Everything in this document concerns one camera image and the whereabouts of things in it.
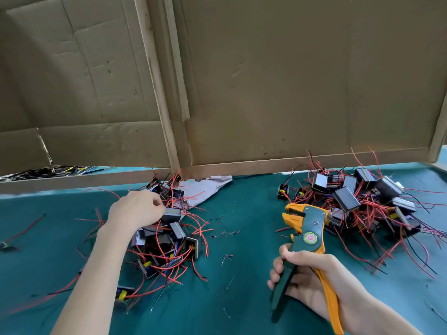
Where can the person's left hand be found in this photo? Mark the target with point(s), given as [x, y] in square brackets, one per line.
[136, 209]

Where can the crumpled grey plastic bag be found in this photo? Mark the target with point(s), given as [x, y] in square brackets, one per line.
[202, 188]

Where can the person's left forearm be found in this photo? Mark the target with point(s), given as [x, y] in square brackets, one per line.
[87, 286]

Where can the flat grey board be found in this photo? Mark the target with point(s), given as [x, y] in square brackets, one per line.
[442, 164]

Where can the wide wooden post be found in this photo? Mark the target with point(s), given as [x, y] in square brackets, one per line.
[159, 80]

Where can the creased brown cardboard panel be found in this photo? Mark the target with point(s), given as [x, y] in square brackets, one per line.
[70, 66]

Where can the wooden corner post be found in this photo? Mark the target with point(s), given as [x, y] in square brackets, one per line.
[438, 132]

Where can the short wooden bottom rail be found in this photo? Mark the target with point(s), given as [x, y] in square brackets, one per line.
[77, 181]

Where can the thin wooden strip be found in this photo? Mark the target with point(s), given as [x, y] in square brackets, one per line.
[178, 55]

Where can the smooth brown cardboard panel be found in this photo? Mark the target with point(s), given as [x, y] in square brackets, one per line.
[314, 66]

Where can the person's right forearm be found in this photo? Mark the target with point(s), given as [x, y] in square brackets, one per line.
[388, 321]

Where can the long wooden bottom rail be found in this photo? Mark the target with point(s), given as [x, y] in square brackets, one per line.
[307, 162]

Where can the person's right hand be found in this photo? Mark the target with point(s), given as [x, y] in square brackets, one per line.
[321, 282]

